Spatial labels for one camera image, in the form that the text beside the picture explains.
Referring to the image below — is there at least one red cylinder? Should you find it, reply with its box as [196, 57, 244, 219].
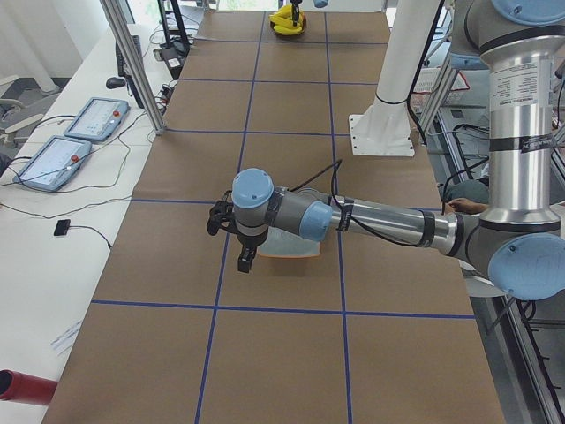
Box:
[1, 369, 58, 405]

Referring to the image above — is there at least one aluminium frame post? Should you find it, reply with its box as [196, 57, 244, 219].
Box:
[100, 0, 165, 135]

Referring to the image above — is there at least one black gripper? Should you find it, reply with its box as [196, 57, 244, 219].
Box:
[237, 223, 268, 272]

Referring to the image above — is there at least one white camera mast base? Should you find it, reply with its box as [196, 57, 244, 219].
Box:
[349, 0, 442, 157]

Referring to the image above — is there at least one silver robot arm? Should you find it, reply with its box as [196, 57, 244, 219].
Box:
[230, 1, 564, 300]

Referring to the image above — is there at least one person in white shirt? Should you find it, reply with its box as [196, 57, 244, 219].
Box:
[442, 177, 489, 215]

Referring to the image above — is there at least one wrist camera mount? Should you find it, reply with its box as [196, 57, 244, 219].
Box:
[207, 190, 237, 236]

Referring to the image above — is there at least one far blue teach pendant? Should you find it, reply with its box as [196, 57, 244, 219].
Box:
[64, 97, 130, 143]

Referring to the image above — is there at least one small black box device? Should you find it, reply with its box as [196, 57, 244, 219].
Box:
[53, 219, 71, 237]

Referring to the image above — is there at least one near blue teach pendant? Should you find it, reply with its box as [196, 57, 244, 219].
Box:
[12, 136, 92, 192]

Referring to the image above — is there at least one grey square plate orange rim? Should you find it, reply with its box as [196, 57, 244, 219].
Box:
[258, 227, 320, 259]

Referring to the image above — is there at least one blue teach pendant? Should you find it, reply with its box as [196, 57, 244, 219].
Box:
[64, 97, 130, 143]
[12, 136, 92, 192]

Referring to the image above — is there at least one black computer mouse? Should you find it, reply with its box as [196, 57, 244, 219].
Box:
[105, 77, 127, 89]

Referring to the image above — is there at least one woven wicker fruit basket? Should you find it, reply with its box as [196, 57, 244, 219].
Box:
[272, 24, 305, 37]

